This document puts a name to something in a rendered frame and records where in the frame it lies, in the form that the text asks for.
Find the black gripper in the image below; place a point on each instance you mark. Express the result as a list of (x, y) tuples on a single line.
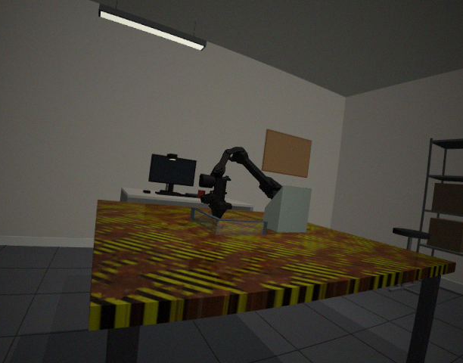
[(220, 206)]

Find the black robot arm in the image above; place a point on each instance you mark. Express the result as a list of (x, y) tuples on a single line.
[(268, 185)]

